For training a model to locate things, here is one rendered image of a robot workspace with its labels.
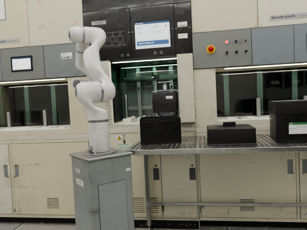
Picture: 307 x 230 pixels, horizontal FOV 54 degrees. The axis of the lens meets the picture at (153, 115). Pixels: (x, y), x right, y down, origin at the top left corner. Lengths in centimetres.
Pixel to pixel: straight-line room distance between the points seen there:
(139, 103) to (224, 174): 132
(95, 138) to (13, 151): 130
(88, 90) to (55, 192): 131
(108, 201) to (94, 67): 77
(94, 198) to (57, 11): 165
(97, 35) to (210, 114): 105
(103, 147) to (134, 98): 167
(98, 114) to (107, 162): 28
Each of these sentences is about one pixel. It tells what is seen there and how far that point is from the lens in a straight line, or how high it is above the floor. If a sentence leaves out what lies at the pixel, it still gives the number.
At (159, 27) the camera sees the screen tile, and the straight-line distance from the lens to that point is 246.
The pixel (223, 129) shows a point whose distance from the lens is 187.
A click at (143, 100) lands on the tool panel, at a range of 335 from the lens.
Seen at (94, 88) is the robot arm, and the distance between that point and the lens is 173.
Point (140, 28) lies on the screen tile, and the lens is 249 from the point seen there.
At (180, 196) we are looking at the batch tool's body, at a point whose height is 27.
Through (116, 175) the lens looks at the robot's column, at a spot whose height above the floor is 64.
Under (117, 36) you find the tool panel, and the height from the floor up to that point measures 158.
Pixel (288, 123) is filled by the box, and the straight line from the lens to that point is 196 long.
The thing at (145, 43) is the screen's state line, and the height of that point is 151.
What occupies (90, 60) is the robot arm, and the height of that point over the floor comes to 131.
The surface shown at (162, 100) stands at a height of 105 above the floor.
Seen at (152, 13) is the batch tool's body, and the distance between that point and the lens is 250.
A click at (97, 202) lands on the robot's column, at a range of 172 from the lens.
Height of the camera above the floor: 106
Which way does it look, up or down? 3 degrees down
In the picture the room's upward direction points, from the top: 3 degrees counter-clockwise
